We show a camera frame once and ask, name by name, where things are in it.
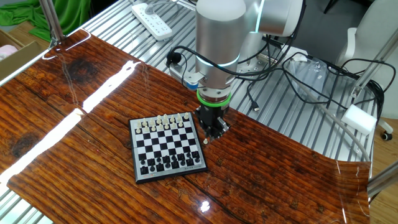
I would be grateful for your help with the white power strip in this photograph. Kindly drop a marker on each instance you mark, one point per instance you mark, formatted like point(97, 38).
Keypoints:
point(152, 21)

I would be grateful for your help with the black chess queen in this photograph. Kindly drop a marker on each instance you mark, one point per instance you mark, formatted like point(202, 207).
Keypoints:
point(174, 164)

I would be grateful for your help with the black chess knight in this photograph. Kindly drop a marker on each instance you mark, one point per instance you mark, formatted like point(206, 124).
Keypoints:
point(189, 161)
point(152, 169)

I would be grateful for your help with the silver robot mounting plate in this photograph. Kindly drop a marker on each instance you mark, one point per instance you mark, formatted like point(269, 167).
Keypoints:
point(255, 67)

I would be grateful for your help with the white chess knight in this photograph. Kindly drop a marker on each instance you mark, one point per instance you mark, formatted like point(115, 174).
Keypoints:
point(178, 118)
point(145, 122)

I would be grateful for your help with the black chess rook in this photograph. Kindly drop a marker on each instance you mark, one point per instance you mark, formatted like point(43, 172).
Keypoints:
point(144, 170)
point(196, 160)

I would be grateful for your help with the white adapter box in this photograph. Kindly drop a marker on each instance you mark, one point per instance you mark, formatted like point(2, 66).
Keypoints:
point(359, 119)

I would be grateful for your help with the white office chair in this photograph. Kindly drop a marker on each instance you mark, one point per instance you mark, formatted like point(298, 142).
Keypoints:
point(373, 28)

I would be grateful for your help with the aluminium frame post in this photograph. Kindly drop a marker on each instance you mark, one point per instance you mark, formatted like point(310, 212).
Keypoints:
point(52, 21)
point(384, 180)
point(374, 67)

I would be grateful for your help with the black chess pawn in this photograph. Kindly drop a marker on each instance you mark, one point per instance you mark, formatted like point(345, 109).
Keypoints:
point(165, 159)
point(143, 163)
point(180, 157)
point(187, 155)
point(150, 162)
point(158, 160)
point(172, 158)
point(194, 154)

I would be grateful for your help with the white chess bishop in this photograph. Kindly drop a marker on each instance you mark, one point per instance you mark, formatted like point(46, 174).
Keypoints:
point(171, 119)
point(152, 121)

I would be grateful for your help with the white chess king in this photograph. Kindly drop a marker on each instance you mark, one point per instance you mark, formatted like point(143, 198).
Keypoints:
point(158, 120)

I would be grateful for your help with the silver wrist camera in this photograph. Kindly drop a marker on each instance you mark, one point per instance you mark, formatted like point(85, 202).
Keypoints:
point(189, 82)

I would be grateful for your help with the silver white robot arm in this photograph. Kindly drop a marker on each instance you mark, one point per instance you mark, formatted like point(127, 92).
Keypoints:
point(217, 46)

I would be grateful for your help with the black white chessboard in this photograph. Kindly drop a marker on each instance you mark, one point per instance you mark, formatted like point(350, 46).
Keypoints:
point(164, 144)

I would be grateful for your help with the black chess king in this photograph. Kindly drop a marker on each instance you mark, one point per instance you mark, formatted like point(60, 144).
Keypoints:
point(167, 165)

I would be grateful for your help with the brown cardboard box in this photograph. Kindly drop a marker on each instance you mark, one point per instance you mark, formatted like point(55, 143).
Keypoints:
point(23, 57)

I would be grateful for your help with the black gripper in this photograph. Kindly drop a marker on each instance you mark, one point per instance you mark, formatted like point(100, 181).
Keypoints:
point(211, 116)

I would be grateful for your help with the aluminium frame rail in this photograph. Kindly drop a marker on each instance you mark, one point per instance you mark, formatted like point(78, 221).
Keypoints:
point(25, 68)

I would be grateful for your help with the black chess bishop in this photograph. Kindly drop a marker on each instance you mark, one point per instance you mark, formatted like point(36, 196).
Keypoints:
point(182, 163)
point(159, 167)

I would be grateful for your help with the pink cloth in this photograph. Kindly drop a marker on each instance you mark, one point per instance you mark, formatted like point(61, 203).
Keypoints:
point(7, 52)

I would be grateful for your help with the white chess queen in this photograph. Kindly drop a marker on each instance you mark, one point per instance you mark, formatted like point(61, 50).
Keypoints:
point(165, 119)

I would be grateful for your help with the clear plastic bag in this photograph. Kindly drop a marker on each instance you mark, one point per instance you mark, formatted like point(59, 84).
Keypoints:
point(311, 73)

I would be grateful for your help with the green cloth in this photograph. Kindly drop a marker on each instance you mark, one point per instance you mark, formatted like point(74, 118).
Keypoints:
point(74, 15)

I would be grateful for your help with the white chess rook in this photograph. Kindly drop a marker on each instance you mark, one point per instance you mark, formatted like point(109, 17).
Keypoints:
point(185, 116)
point(138, 123)

